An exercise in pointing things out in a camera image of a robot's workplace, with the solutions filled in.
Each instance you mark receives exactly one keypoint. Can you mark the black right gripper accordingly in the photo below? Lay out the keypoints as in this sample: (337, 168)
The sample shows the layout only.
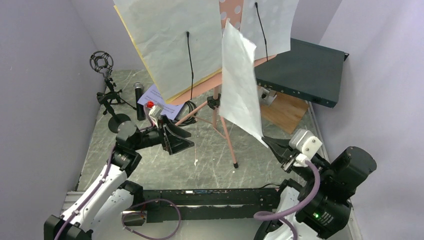
(282, 148)

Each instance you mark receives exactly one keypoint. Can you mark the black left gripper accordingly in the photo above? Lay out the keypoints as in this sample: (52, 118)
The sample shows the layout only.
(172, 142)

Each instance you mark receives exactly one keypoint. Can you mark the blue sheet music page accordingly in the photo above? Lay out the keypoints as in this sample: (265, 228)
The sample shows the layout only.
(153, 94)

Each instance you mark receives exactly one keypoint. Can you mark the white paper sheet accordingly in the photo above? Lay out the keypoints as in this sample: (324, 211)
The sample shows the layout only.
(239, 101)
(268, 24)

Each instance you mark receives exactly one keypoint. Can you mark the black round-base mic stand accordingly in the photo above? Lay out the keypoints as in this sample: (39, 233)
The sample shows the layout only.
(116, 119)

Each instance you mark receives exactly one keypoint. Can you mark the black tripod mic stand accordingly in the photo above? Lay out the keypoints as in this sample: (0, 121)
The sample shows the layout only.
(102, 62)

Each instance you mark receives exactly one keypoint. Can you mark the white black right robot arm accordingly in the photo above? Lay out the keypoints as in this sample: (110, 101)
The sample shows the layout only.
(320, 208)

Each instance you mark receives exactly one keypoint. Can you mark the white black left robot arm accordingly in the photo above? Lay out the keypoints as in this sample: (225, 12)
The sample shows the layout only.
(112, 193)

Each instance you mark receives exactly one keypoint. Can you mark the wooden board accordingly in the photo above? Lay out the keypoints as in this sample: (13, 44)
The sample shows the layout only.
(285, 111)

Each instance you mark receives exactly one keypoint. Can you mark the dark teal rack unit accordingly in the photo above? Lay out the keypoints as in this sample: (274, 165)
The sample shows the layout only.
(307, 71)

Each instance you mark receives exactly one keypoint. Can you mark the grey paper sheet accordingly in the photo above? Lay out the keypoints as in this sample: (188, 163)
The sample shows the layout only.
(179, 41)

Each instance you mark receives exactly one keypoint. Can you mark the silver metal bracket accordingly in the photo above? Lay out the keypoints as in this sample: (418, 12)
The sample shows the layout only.
(266, 96)

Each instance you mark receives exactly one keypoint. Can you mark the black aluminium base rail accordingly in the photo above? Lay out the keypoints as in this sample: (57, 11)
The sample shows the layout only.
(204, 204)

